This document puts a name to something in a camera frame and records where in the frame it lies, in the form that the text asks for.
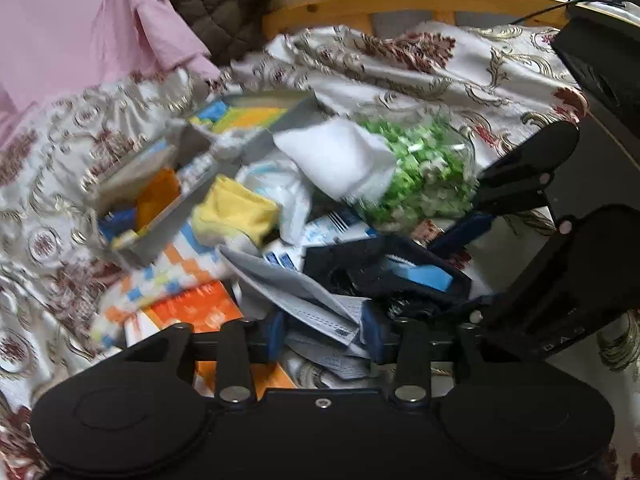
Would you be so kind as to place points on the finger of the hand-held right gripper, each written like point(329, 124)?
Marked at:
point(575, 280)
point(525, 170)

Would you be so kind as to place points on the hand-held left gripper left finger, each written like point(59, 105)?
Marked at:
point(274, 330)

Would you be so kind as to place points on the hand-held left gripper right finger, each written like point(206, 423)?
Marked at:
point(372, 332)

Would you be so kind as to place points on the grey face mask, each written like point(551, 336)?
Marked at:
point(300, 295)

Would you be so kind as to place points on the orange blue checked cloth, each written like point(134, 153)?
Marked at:
point(165, 270)

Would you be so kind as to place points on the yellow sock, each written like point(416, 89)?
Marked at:
point(230, 210)

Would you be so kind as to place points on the white waffle towel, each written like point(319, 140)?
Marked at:
point(335, 155)

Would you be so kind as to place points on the metal tray with cartoon print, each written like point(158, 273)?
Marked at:
point(280, 125)

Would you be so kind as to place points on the light blue block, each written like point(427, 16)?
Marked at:
point(420, 275)

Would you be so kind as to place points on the orange and white box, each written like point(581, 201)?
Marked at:
point(200, 305)

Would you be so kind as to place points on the bag of green candy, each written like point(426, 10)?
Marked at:
point(425, 175)

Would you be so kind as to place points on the blue and white box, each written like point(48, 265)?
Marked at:
point(330, 227)

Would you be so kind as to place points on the floral satin bedspread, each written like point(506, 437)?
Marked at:
point(400, 70)

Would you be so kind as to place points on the brown quilted jacket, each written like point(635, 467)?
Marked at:
point(225, 0)

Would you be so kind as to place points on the pink sheet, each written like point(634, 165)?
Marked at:
point(75, 25)

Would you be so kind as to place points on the long wooden bed rail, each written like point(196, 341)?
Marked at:
point(400, 2)

